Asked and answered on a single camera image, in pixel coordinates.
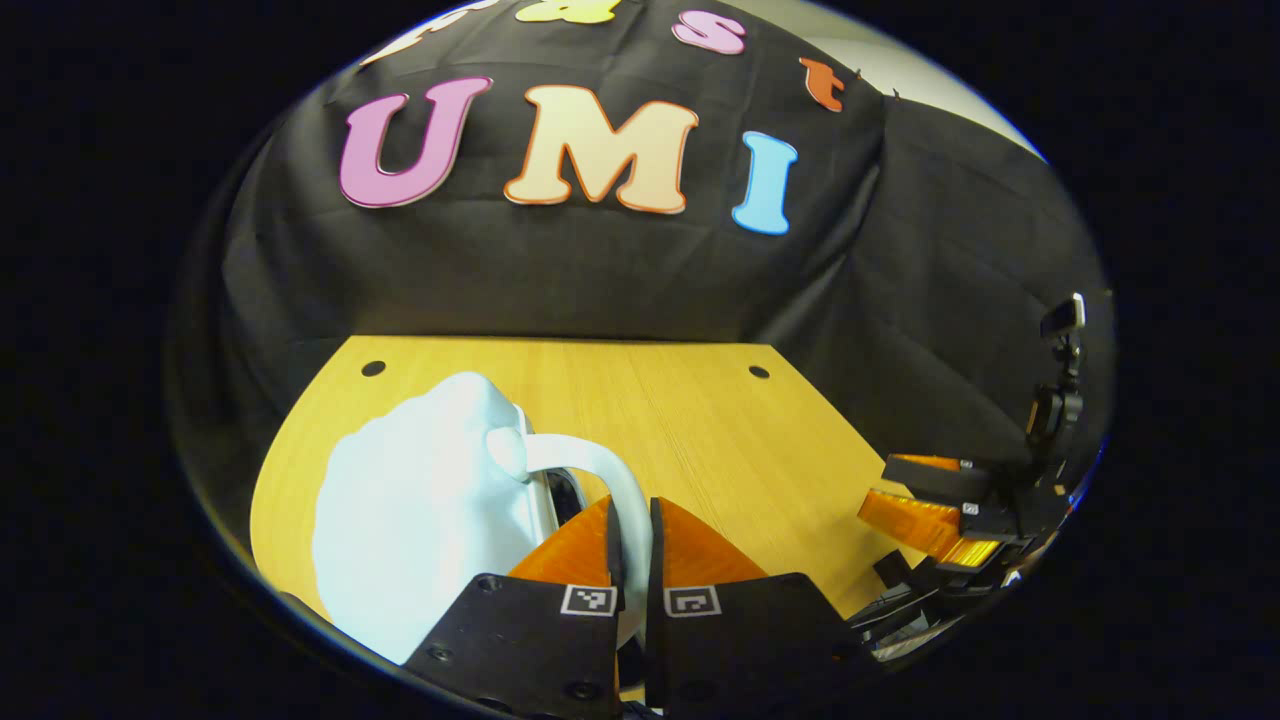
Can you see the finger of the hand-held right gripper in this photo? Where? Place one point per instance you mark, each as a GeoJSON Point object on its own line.
{"type": "Point", "coordinates": [935, 478]}
{"type": "Point", "coordinates": [920, 518]}

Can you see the light blue suitcase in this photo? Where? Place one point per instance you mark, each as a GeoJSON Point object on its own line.
{"type": "Point", "coordinates": [420, 520]}

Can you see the black backdrop cloth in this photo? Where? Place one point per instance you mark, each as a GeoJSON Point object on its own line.
{"type": "Point", "coordinates": [600, 280]}

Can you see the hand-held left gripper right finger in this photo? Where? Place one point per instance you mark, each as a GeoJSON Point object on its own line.
{"type": "Point", "coordinates": [656, 555]}

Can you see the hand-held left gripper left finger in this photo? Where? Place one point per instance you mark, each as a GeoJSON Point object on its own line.
{"type": "Point", "coordinates": [614, 555]}

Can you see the black flat device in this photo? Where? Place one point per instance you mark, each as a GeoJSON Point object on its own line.
{"type": "Point", "coordinates": [900, 610]}

